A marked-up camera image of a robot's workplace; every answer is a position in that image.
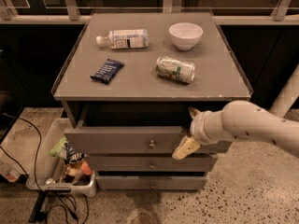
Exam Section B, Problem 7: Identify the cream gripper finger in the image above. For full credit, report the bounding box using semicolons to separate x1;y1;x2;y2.
172;135;197;160

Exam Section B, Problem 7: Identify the grey top drawer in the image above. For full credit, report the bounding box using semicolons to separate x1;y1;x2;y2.
64;125;233;155

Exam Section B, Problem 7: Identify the grey drawer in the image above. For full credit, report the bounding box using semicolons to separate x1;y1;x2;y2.
64;125;233;155
86;154;217;172
96;175;207;190

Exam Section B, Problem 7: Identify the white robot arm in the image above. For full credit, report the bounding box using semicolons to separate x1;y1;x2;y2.
172;67;299;160

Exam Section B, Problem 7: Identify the metal top drawer knob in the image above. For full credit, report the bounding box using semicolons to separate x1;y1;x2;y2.
148;140;156;149

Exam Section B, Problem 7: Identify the grey drawer cabinet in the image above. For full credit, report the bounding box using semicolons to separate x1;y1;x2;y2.
52;12;252;177

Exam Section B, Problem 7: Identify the grey bottom drawer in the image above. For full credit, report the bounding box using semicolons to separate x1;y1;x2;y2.
96;175;207;190

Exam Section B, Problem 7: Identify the grey middle drawer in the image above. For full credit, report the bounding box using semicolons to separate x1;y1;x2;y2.
86;154;217;172

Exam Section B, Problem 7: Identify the green white soda can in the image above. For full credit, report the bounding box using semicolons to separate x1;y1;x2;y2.
155;56;195;84

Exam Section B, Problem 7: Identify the white ceramic bowl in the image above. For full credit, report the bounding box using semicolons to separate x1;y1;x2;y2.
169;22;204;50

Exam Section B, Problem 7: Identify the dark blue snack packet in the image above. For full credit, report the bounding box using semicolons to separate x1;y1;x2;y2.
91;59;124;84

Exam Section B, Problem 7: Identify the clear plastic water bottle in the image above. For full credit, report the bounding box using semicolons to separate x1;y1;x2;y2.
95;29;149;49

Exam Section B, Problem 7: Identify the orange bottle in bin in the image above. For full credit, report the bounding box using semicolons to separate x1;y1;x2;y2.
64;160;93;184

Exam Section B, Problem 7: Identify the dark blue chip bag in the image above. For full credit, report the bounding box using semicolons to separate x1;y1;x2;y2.
64;143;85;163

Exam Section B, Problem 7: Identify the green snack bag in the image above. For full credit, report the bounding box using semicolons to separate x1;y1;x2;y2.
49;136;66;160

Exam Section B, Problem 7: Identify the metal window railing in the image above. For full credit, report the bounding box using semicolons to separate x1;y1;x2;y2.
0;0;299;25

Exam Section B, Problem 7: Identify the clear plastic storage bin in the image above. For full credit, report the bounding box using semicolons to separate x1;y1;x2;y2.
26;118;96;197

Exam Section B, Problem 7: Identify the black cable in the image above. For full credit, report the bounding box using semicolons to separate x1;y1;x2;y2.
0;112;90;224

